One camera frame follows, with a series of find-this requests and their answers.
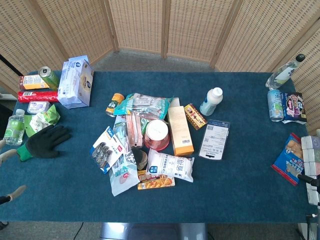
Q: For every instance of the white stacked box pack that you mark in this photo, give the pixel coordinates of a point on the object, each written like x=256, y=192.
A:
x=311, y=155

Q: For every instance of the pink meat strip package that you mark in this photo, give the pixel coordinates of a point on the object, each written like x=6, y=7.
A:
x=133, y=130

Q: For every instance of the black glove green cuff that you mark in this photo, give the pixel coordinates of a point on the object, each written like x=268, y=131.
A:
x=43, y=143

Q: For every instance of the small green label water bottle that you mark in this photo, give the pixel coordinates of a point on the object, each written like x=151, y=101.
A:
x=14, y=128

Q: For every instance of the green snack bag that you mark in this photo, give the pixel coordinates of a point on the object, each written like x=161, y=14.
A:
x=41, y=120

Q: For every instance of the brown round object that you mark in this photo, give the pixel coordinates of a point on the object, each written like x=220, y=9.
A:
x=141, y=160

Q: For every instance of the pink instant noodle cup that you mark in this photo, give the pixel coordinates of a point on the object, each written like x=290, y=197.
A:
x=157, y=135

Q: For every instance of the white plastic bottle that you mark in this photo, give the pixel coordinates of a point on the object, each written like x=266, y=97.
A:
x=211, y=102

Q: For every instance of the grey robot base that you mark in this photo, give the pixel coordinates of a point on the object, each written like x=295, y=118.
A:
x=152, y=231

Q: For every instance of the orange and red box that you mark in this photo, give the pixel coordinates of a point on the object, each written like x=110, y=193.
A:
x=33, y=82

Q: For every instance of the blue table cover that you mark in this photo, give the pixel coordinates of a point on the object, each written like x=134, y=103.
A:
x=237, y=187

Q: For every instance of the woven bamboo folding screen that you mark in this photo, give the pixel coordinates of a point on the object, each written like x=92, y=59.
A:
x=190, y=27

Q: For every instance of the binder clips blister pack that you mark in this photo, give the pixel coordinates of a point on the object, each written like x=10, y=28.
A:
x=107, y=150

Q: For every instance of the white and blue tissue pack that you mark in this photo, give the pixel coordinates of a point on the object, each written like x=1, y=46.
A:
x=75, y=85

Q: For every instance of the blue red snack bag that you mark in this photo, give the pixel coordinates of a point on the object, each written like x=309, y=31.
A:
x=287, y=160

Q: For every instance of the orange curry box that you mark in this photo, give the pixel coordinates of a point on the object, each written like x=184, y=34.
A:
x=155, y=182

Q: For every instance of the tall cream orange box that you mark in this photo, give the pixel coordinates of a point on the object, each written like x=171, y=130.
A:
x=180, y=130

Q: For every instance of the light blue drink can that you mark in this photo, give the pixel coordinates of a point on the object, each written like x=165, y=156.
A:
x=275, y=106

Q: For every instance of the green drink can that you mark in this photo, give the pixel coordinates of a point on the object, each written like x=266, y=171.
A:
x=50, y=78

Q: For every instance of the left robot hand beige fingers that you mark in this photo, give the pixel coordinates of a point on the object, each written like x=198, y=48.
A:
x=17, y=192

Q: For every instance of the white salt bag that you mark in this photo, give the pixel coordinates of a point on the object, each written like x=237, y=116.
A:
x=171, y=166

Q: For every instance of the red tube pack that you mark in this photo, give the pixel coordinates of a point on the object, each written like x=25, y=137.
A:
x=37, y=96

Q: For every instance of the dark purple snack bag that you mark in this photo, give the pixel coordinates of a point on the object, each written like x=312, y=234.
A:
x=294, y=107

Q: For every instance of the right robot hand black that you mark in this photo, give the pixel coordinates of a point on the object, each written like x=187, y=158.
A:
x=307, y=179

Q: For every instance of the clear tall bottle black cap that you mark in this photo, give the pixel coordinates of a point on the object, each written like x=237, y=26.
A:
x=282, y=73

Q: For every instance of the clear blue print pouch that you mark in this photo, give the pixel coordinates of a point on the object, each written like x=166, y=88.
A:
x=123, y=175

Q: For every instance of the small orange jar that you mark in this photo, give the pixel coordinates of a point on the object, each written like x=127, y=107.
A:
x=113, y=104

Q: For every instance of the white blue card package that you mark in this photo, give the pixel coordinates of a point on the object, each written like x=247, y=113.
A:
x=215, y=140

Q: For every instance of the green white small packet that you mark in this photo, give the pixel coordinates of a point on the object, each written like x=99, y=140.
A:
x=144, y=123

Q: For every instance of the teal clear plastic package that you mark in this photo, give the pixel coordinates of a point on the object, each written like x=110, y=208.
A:
x=145, y=103

